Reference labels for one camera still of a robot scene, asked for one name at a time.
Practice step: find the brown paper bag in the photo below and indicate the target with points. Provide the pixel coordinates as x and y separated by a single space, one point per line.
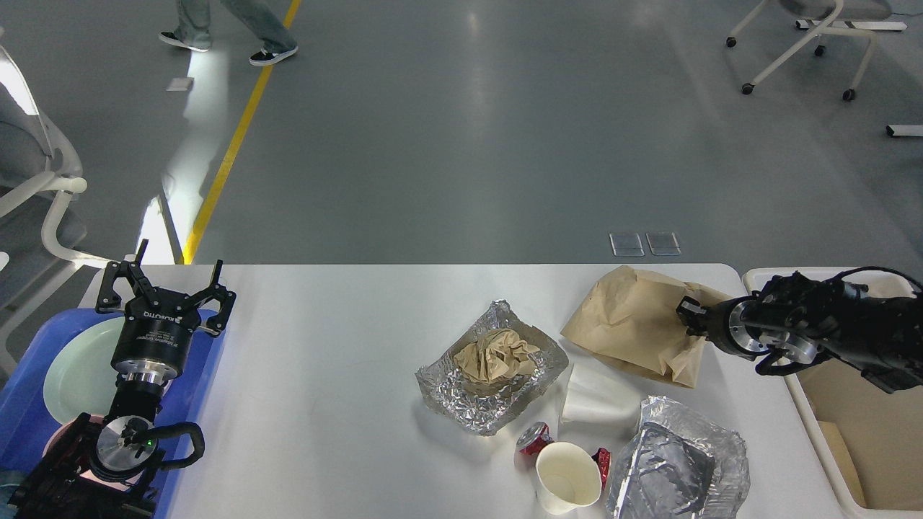
628 321

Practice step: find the pink mug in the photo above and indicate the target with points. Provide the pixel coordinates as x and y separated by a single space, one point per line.
61 432

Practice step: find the white napkin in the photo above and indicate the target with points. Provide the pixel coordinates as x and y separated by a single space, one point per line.
599 398

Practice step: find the white bar on floor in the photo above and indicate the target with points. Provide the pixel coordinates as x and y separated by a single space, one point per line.
904 131

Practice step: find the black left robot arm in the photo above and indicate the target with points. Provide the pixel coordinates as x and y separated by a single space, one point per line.
105 469

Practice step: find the light green plate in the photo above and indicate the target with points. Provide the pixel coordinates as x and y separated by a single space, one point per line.
81 378

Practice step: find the crumpled aluminium foil tray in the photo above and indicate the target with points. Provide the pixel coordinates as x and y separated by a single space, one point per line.
485 411

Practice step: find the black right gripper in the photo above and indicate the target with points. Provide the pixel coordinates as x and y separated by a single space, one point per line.
722 325

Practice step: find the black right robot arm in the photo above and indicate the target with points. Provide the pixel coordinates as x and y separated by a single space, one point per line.
795 323

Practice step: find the white office chair right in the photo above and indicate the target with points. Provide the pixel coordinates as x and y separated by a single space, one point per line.
856 19

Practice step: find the white paper cup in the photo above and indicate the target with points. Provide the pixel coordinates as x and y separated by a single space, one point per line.
566 478

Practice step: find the red foil wrapper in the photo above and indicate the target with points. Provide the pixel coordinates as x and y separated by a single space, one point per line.
538 436

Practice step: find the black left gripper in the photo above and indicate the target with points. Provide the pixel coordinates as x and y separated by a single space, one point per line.
158 326

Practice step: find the beige waste bin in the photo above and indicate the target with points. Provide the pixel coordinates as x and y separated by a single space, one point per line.
882 433

